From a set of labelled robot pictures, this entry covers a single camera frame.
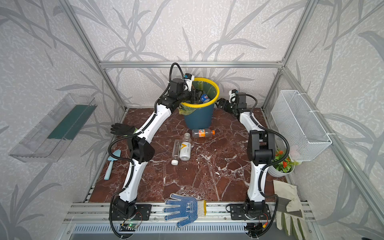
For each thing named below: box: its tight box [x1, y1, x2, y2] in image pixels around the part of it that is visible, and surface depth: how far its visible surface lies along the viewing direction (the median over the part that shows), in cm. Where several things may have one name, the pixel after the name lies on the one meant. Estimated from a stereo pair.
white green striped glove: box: [273, 180, 312, 240], surface depth 74 cm
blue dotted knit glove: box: [162, 193, 207, 229], surface depth 75 cm
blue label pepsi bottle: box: [200, 94, 211, 103], surface depth 101 cm
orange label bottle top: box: [192, 128, 216, 138], surface depth 104 cm
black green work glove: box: [110, 123, 138, 136], surface depth 108 cm
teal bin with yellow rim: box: [178, 77, 220, 131], surface depth 95 cm
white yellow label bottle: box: [179, 132, 192, 162], surface depth 92 cm
